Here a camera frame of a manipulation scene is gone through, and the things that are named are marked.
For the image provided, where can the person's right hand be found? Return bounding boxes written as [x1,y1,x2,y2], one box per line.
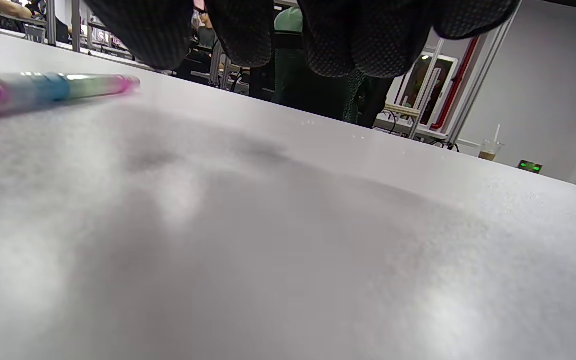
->
[83,0,521,79]

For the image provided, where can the pink and blue permanent marker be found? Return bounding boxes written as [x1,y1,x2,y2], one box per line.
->
[0,72,141,113]

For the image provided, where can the white framed window panel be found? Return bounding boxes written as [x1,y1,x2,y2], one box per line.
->
[400,52,459,126]

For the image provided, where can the red pipe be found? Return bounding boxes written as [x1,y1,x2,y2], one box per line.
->
[430,36,481,132]

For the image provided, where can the plastic cup with straw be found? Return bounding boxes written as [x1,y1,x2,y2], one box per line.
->
[478,125,505,162]

